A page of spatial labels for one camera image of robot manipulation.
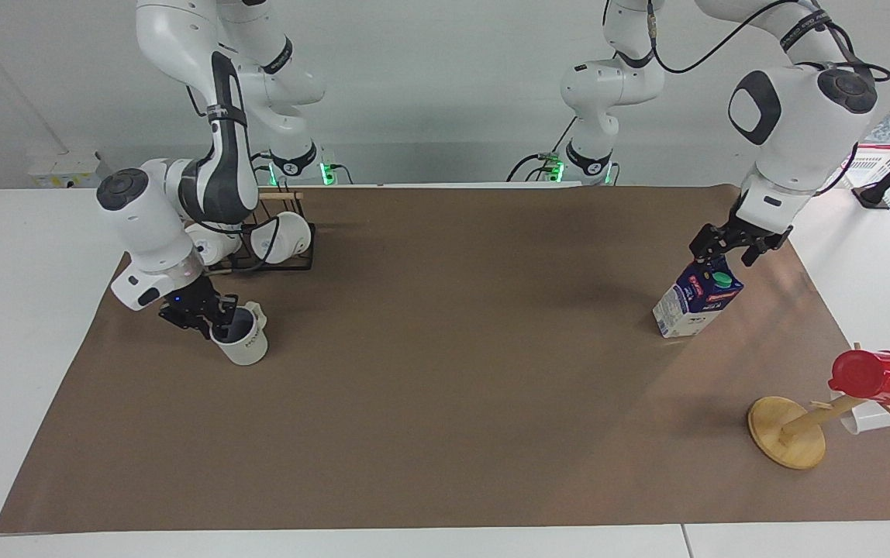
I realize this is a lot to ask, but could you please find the black cable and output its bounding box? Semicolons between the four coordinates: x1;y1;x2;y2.
646;0;804;77
506;115;579;184
794;14;890;198

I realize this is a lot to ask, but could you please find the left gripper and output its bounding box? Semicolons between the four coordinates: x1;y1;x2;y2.
688;194;794;269

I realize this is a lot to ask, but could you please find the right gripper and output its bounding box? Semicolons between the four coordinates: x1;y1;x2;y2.
158;277;241;340

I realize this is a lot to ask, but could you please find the wooden mug tree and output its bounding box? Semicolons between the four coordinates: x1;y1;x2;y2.
747;341;890;471

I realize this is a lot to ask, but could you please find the blue and white milk carton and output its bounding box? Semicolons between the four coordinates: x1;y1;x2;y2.
652;260;745;339

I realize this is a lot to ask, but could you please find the pale yellow box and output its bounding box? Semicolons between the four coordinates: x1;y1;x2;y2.
26;150;102;189

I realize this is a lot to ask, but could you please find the red cup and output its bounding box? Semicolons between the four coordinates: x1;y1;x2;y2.
828;350;890;406

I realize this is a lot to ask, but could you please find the plain white cup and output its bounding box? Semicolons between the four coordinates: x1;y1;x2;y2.
839;398;890;436

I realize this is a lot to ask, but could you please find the white cup with print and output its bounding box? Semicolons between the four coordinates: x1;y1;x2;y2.
209;301;270;367

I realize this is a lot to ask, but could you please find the black wire cup rack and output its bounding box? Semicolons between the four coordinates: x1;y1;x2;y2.
209;189;316;274

